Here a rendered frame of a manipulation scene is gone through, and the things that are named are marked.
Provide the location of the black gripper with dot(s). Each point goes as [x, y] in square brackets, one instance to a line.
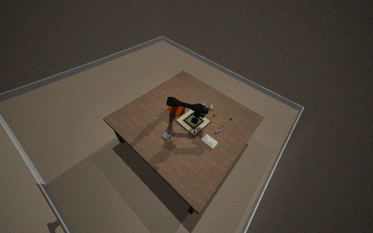
[195, 120]

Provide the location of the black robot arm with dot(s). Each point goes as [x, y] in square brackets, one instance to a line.
[198, 108]

